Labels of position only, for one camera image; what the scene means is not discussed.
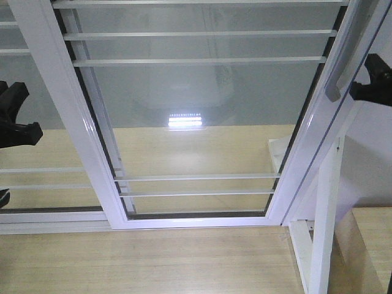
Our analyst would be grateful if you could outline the white fixed glass panel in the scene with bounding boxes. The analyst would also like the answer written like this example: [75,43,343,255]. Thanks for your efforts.
[1,1,116,233]

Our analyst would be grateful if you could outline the white triangular support bracket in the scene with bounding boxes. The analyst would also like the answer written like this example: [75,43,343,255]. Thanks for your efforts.
[288,137,344,293]

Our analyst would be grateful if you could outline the light wooden block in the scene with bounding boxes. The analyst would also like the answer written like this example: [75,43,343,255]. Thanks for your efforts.
[335,207,391,293]

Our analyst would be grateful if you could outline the white side panel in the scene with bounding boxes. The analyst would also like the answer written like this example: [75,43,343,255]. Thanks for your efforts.
[290,18,392,221]

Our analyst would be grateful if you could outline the wooden base platform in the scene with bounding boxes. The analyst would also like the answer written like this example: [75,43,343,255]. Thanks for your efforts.
[1,125,303,293]

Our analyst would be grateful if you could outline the grey metal door handle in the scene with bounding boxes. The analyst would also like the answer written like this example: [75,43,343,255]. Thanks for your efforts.
[324,1,379,102]

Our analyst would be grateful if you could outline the white framed transparent sliding door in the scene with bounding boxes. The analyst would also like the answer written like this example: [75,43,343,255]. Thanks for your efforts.
[8,0,392,231]

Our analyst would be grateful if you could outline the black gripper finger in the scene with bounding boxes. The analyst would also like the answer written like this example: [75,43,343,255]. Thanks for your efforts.
[350,53,391,107]
[1,81,43,148]

